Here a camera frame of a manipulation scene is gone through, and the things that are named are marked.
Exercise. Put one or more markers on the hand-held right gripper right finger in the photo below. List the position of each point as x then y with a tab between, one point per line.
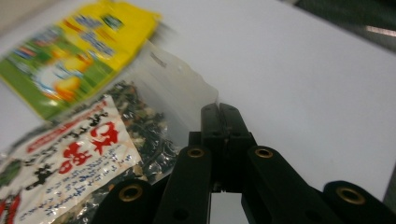
232	130

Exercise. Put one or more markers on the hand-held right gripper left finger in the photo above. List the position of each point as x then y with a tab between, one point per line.
211	130

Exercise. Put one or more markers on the clear dried seaweed packet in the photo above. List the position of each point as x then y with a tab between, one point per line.
77	155

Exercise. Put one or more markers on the yellow green spout pouch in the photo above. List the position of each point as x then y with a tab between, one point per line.
87	46

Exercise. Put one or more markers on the pale work mat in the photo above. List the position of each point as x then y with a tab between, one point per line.
295	93

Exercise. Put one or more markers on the metal floor rail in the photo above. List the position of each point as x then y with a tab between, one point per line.
381	31

